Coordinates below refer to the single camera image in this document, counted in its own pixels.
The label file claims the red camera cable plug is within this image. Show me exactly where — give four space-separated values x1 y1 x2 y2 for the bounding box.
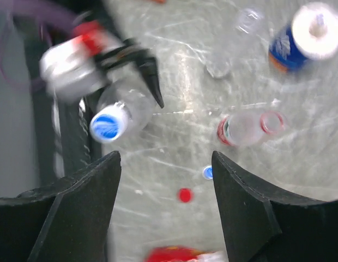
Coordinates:
73 20 107 56

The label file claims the red snack bag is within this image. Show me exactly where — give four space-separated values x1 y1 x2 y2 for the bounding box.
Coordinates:
143 246 227 262

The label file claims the toilet paper roll blue wrapper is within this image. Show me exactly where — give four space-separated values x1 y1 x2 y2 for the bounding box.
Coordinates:
268 2 338 72

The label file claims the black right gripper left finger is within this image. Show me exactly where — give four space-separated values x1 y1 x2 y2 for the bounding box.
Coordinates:
0 151 121 261

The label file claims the small clear plastic bottle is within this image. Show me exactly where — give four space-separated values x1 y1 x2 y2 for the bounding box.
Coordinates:
206 7 264 79

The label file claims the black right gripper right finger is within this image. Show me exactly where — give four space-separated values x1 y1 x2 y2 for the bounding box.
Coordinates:
212 151 338 261

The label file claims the blue white bottle cap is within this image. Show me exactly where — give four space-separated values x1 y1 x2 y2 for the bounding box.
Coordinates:
202 165 213 180

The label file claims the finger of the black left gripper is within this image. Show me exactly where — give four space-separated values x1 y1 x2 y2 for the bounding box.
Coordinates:
125 38 165 109

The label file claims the capped clear bottle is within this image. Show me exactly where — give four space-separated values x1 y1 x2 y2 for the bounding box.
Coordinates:
89 77 156 144

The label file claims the red label clear bottle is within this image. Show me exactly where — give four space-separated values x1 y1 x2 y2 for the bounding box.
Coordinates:
217 109 286 147

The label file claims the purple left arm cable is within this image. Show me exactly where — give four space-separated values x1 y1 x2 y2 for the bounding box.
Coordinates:
0 0 85 91

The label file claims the red bottle cap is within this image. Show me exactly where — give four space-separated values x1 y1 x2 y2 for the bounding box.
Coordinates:
177 188 194 203

